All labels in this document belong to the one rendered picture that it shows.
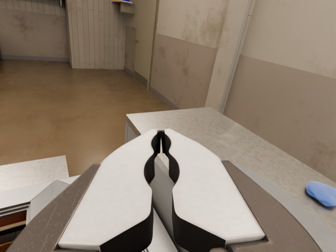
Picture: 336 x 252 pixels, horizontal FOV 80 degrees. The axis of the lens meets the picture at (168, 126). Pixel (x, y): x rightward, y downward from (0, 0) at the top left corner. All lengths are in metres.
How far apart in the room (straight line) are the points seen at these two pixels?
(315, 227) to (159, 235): 0.48
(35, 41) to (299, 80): 6.78
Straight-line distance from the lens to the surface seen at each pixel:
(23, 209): 0.99
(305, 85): 2.31
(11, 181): 1.25
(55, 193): 0.97
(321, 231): 0.75
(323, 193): 0.90
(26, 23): 7.42
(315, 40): 2.34
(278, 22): 2.57
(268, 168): 0.94
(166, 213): 0.86
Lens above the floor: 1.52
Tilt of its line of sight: 27 degrees down
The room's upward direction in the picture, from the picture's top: 9 degrees clockwise
